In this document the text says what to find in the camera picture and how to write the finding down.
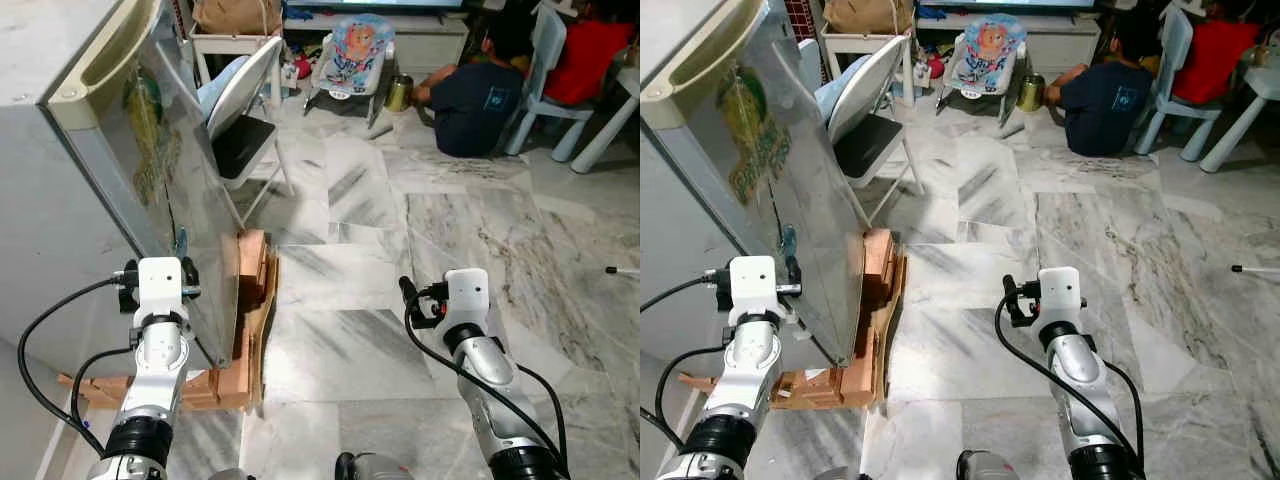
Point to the silver fridge door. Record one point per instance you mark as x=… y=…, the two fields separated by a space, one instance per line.
x=810 y=170
x=190 y=180

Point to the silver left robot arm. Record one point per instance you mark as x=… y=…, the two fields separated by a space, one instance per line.
x=160 y=370
x=750 y=370

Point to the grey fridge body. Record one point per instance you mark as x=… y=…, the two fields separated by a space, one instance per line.
x=680 y=200
x=40 y=200

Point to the orange brick and wood base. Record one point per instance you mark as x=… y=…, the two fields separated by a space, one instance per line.
x=880 y=300
x=255 y=300

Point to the green yellow door sticker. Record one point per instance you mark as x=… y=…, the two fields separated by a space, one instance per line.
x=760 y=150
x=150 y=140

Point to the white black folding chair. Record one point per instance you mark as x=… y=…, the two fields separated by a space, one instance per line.
x=245 y=145
x=868 y=145

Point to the light blue cloth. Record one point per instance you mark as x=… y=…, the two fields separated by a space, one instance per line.
x=835 y=90
x=215 y=90

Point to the robot right leg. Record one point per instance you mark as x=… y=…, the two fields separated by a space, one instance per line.
x=375 y=468
x=995 y=467

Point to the robot leg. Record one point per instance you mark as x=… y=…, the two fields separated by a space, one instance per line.
x=995 y=467
x=375 y=468
x=230 y=475
x=842 y=475

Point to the white rod black tip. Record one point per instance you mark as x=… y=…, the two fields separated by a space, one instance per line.
x=1255 y=269
x=620 y=270

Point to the green gold can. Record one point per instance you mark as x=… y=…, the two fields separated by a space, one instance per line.
x=400 y=93
x=1031 y=92

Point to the robot left leg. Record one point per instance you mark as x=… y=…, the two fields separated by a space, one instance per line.
x=230 y=475
x=842 y=475

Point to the person in navy shirt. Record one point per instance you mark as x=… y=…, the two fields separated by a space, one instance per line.
x=480 y=105
x=1110 y=105

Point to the white shelf stand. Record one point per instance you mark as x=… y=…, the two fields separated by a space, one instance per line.
x=235 y=42
x=865 y=42

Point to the small red toy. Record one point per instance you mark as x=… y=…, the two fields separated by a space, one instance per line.
x=935 y=65
x=300 y=68

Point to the white table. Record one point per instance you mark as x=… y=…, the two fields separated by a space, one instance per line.
x=1235 y=125
x=605 y=135

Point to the brown bag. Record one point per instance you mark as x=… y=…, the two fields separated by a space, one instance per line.
x=865 y=15
x=235 y=15

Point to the colourful baby bouncer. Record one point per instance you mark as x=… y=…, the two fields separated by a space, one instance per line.
x=990 y=45
x=355 y=50

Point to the light blue plastic chair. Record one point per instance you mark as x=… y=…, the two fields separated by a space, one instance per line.
x=1172 y=50
x=545 y=60

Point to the red garment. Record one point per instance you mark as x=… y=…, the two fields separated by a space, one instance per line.
x=590 y=60
x=1215 y=60

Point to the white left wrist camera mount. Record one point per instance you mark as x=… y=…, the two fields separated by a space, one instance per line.
x=160 y=285
x=753 y=285

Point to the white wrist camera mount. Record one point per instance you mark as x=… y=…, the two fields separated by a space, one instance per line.
x=160 y=285
x=467 y=295
x=1061 y=293
x=753 y=285

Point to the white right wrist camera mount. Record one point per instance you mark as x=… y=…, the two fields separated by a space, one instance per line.
x=1061 y=293
x=467 y=295

